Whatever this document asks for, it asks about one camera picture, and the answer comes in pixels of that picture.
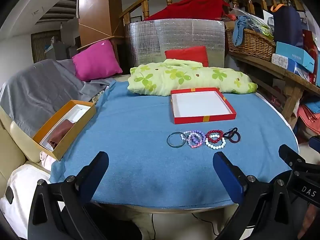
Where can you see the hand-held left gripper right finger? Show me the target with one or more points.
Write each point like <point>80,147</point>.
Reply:
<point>226,173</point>

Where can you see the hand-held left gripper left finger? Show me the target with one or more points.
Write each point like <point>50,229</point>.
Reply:
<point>96,170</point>

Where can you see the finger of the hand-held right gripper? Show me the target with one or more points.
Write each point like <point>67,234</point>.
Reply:
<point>290,155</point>

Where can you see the green bangle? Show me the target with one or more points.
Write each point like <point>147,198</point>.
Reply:
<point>168,140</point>

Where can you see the red shallow cardboard box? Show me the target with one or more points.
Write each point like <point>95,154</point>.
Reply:
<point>200,103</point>

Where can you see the blue table cloth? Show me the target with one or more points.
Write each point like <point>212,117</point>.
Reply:
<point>125,142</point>

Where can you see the pink folded cloths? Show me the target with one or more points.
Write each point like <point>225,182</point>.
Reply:
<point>308,118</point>

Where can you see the orange cardboard box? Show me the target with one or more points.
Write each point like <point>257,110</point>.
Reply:
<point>65,142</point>

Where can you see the brown folded cloth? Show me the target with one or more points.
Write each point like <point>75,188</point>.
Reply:
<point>61,133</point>

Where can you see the wooden bench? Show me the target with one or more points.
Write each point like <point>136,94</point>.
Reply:
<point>290,80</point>

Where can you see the white cushion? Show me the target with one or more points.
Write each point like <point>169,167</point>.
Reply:
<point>20,187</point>

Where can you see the beige sofa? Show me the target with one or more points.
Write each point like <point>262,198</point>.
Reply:
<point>15,140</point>

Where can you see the white patterned box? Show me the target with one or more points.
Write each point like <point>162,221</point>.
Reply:
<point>281,61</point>

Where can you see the grey blanket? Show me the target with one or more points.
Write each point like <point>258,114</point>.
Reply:
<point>37,90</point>

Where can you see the blue cardboard box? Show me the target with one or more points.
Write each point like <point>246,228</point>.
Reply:
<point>293,55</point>

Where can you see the green clover print pillow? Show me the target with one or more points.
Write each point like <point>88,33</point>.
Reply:
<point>175,80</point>

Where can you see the red gift bag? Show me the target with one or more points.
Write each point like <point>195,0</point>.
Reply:
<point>311,50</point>

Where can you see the magenta pillow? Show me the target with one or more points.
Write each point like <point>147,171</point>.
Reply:
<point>96,60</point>

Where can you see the wicker basket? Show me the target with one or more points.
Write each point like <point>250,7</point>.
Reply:
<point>252,43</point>

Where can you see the red cushion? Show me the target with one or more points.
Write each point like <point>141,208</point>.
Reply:
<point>187,55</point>

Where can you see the navy bag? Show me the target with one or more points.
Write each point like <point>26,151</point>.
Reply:
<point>287,27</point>

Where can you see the blue cloth in basket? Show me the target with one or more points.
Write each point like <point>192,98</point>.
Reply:
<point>240,28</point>

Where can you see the silver insulation sheet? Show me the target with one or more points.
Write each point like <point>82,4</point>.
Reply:
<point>175,33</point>

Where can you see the wooden column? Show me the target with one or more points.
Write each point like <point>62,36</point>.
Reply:
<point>95,10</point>

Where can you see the red cloth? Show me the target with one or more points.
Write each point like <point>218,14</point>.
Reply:
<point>190,8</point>

